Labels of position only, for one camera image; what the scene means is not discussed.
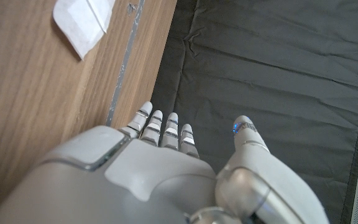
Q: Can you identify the black cloth backdrop curtain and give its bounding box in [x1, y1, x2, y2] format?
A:
[150, 0, 358, 224]

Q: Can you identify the small clear plastic cup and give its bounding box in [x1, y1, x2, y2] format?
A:
[52, 0, 116, 60]

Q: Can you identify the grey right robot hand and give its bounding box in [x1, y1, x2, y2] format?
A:
[0, 101, 331, 224]

